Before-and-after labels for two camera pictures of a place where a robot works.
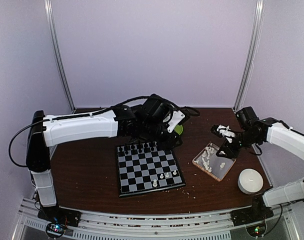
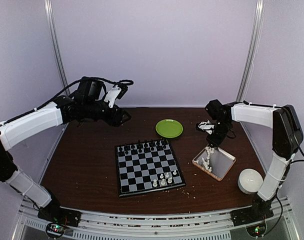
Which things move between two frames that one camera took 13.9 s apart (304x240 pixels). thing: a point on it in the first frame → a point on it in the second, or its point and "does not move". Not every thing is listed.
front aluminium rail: [97, 225] does not move
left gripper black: [170, 144] → [114, 120]
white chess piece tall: [154, 184] does not move
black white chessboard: [142, 170] does not move
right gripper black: [231, 153] → [216, 141]
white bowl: [250, 181] does not move
